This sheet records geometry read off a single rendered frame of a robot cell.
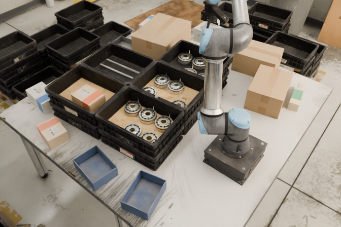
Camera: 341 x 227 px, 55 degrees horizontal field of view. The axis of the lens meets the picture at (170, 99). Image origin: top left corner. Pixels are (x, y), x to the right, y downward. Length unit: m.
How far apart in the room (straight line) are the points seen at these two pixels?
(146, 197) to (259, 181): 0.59
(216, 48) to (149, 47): 0.99
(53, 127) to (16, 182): 0.93
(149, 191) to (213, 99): 0.58
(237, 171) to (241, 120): 0.27
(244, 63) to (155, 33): 0.69
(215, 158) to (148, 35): 1.12
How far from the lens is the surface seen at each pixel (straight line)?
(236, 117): 1.63
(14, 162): 2.98
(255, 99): 2.09
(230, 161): 1.74
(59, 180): 2.74
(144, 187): 1.74
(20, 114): 2.29
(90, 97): 1.95
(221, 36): 1.49
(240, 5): 1.71
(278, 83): 2.16
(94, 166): 1.86
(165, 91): 2.04
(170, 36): 2.43
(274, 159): 1.93
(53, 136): 1.97
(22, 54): 3.16
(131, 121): 1.87
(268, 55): 2.39
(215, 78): 1.54
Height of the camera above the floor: 2.18
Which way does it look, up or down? 43 degrees down
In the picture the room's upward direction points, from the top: straight up
